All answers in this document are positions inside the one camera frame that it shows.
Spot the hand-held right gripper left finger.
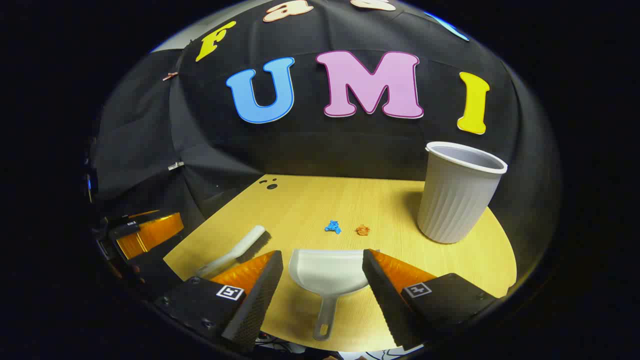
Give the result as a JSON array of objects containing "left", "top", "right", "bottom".
[{"left": 152, "top": 250, "right": 284, "bottom": 353}]

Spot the wooden desktop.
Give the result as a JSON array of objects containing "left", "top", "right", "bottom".
[{"left": 163, "top": 174, "right": 518, "bottom": 353}]

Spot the white plastic dustpan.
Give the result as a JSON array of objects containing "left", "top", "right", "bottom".
[{"left": 289, "top": 248, "right": 381, "bottom": 342}]

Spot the small white broom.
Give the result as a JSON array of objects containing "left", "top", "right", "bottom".
[{"left": 195, "top": 225, "right": 272, "bottom": 279}]

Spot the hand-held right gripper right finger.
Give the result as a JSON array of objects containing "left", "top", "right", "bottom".
[{"left": 362, "top": 248, "right": 501, "bottom": 351}]

